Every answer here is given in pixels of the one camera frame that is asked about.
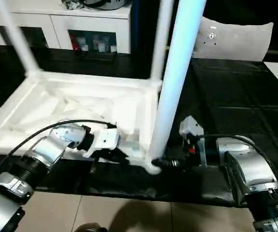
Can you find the white plastic table top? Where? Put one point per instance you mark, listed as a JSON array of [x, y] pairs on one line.
[[56, 96]]

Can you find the white plastic table leg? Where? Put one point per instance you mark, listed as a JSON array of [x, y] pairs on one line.
[[20, 43], [175, 72], [160, 43]]

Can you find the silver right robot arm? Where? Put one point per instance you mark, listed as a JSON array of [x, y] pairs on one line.
[[250, 164]]

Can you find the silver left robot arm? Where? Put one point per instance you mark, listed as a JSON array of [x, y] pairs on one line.
[[47, 149]]

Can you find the black robot foot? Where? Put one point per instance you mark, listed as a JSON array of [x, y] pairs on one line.
[[90, 228]]

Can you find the black work mat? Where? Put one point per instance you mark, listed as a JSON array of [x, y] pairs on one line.
[[238, 96]]

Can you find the small white jar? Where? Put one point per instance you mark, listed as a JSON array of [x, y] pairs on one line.
[[113, 49], [85, 47], [101, 46]]

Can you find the grey cushion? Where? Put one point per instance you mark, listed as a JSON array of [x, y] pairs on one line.
[[238, 43]]

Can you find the white glass-door cabinet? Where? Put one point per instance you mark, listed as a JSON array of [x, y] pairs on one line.
[[56, 21]]

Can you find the grey round helmet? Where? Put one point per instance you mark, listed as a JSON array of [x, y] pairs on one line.
[[109, 3]]

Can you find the dark clutter pile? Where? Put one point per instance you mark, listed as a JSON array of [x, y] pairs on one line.
[[72, 4]]

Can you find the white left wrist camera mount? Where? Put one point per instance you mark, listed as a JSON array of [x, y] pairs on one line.
[[105, 140]]

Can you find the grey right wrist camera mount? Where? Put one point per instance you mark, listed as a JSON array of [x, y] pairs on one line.
[[190, 125]]

